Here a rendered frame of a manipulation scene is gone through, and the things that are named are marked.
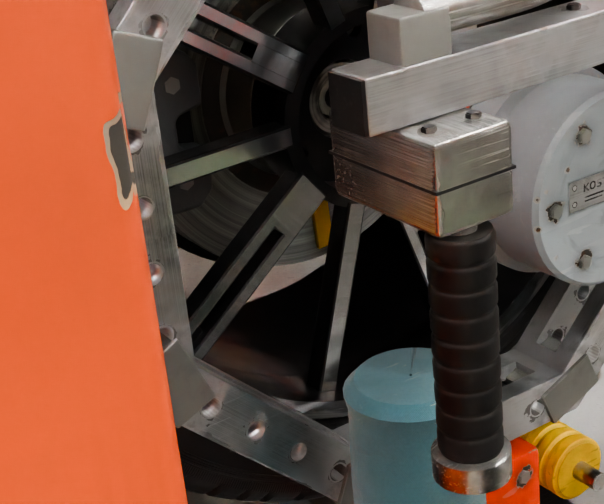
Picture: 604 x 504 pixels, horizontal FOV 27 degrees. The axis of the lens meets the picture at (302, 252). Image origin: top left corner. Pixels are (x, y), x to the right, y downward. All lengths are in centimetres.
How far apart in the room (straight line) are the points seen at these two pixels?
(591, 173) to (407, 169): 20
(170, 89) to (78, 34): 69
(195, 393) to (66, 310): 55
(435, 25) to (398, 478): 32
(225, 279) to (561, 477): 36
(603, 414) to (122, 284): 192
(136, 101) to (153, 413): 46
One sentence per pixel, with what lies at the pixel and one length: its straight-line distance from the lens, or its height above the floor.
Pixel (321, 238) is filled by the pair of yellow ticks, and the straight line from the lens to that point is 111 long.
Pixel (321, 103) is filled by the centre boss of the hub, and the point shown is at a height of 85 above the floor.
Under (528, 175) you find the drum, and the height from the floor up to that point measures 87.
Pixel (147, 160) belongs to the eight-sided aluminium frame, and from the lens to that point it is 76.
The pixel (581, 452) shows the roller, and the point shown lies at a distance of 113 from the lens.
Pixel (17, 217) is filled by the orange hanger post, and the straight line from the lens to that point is 27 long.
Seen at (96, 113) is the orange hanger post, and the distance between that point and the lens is 27.
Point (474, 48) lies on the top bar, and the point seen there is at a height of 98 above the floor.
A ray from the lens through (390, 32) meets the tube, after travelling 61.
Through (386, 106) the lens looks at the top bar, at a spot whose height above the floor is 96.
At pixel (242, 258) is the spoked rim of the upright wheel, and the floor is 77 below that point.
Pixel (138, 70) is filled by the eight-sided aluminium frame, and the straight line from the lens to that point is 75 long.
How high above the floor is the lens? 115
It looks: 24 degrees down
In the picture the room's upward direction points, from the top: 6 degrees counter-clockwise
